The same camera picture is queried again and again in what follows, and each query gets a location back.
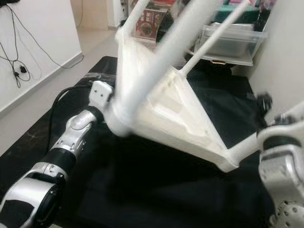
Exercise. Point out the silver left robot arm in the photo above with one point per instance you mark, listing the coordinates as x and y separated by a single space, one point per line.
71 137

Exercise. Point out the black shiny bag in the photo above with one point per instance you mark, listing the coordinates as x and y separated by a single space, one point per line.
166 28

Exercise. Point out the dark picture frame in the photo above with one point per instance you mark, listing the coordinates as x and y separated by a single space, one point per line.
261 16

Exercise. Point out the black table cloth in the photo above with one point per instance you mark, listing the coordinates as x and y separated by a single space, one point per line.
147 190

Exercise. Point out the white plastic table top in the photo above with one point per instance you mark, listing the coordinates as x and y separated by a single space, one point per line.
171 118

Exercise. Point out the black power strip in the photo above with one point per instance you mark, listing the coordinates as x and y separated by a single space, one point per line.
7 2

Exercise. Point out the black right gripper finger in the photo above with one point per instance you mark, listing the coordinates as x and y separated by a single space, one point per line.
265 102

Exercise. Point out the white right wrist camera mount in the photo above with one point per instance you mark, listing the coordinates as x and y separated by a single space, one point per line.
282 126

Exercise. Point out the green pot lid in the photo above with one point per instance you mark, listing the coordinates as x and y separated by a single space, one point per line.
254 16

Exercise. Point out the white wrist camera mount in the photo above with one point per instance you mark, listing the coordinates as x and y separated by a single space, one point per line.
100 95
282 126

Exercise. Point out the clear tape strip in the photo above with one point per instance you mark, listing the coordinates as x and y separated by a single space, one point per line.
99 76

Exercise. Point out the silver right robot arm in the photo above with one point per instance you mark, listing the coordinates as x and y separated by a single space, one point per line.
285 175

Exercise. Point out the black plug adapter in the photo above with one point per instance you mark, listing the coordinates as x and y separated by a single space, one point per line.
23 69

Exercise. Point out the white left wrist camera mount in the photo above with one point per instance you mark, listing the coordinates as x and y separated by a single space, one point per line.
100 95

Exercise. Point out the clear plastic bin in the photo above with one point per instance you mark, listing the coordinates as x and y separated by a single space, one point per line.
242 45

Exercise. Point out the light wooden door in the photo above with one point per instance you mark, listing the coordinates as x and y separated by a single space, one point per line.
88 12

